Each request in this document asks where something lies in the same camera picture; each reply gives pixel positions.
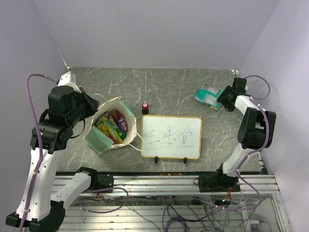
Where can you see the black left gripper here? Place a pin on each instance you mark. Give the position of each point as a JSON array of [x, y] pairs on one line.
[[91, 104]]

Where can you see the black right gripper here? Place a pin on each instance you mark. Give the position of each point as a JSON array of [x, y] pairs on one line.
[[222, 98]]

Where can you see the green snack packet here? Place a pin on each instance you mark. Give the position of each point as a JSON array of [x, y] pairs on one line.
[[216, 106]]

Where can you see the teal snack packet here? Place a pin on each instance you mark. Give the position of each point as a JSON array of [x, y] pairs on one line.
[[207, 95]]

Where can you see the green printed paper bag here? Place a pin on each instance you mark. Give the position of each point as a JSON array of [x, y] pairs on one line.
[[101, 143]]

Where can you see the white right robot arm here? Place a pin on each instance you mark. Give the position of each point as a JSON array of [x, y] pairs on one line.
[[255, 134]]

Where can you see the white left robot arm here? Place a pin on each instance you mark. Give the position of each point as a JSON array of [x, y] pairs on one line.
[[40, 210]]

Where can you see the yellow snack packet in bag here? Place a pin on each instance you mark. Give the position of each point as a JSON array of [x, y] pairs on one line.
[[108, 127]]

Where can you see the red snack packet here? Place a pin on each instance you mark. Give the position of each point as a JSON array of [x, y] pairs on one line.
[[120, 121]]

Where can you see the yellow-framed small whiteboard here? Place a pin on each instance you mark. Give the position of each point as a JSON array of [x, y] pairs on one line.
[[171, 137]]

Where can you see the aluminium rail frame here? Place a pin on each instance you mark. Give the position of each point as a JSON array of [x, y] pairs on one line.
[[174, 202]]

